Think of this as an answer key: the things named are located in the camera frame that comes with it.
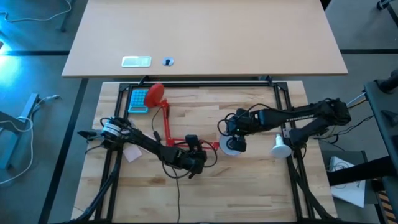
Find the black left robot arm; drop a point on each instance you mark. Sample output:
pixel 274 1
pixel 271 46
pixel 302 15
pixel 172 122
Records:
pixel 146 143

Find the grey metal table leg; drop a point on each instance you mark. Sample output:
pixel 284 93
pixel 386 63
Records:
pixel 26 112

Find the red desk lamp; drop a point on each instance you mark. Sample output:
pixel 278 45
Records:
pixel 167 124

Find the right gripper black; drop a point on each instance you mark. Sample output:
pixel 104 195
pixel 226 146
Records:
pixel 244 123

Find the blue calculator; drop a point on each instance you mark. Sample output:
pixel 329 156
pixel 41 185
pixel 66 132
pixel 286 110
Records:
pixel 136 101

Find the black metal table frame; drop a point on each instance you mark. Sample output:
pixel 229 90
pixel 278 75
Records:
pixel 217 84

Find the pink paper note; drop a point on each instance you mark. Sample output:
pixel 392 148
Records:
pixel 132 154

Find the white paper sheet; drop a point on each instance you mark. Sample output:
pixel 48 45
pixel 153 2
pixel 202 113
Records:
pixel 351 193

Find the silver metal rod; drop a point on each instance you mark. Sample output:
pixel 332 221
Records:
pixel 356 99

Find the beige wooden desk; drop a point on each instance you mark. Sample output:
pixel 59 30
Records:
pixel 202 31

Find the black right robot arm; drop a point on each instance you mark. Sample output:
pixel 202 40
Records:
pixel 280 115

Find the black metal beam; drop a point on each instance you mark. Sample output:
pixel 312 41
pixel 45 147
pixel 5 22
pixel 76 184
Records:
pixel 357 172

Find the grey desk leg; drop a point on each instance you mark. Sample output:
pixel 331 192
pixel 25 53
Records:
pixel 65 21

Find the yellow black striped tape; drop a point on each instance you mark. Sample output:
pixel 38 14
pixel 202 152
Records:
pixel 385 205

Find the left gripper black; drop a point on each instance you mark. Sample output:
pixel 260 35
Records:
pixel 194 160

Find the black chair base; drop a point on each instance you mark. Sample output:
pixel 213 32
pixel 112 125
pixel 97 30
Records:
pixel 382 4

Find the black cylinder object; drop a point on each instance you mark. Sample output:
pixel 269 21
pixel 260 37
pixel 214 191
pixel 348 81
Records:
pixel 390 84

